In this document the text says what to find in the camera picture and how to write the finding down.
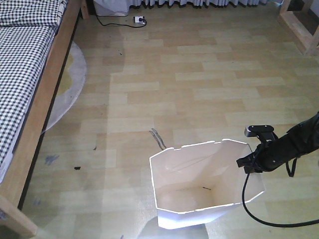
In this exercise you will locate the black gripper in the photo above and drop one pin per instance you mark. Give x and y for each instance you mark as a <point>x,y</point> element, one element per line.
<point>257,162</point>

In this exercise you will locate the white plastic trash bin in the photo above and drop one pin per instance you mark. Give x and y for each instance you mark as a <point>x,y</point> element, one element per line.
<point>197,183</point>

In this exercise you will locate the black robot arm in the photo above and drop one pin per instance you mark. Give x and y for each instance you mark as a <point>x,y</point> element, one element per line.
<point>275,151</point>

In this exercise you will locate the wooden furniture leg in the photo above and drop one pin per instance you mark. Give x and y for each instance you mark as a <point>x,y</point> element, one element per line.
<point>306,42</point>

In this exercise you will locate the grey pleated curtain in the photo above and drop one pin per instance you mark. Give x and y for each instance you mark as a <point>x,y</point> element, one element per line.
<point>200,3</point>

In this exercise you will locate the grey round rug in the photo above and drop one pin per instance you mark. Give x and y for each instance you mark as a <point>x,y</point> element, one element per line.
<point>71,84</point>

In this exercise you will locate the white sheer curtain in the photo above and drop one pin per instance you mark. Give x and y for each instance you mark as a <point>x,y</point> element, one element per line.
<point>111,7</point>

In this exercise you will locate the black white checkered bedding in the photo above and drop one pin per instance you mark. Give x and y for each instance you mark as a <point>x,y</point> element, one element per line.
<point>27,30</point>

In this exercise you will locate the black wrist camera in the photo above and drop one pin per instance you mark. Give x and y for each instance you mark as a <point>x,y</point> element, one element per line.
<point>263,132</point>

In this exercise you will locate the wooden bed frame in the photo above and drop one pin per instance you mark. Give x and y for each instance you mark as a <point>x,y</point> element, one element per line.
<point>14,179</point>

